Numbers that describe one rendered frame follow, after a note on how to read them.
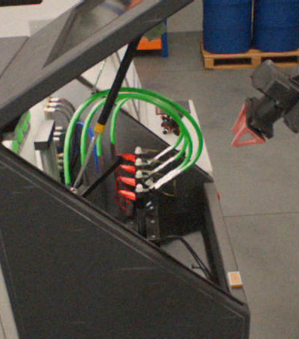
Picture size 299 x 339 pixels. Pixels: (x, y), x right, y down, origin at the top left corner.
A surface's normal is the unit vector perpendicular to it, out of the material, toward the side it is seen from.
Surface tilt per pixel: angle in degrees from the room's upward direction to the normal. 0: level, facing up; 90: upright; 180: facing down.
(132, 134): 90
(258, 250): 0
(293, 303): 0
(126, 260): 90
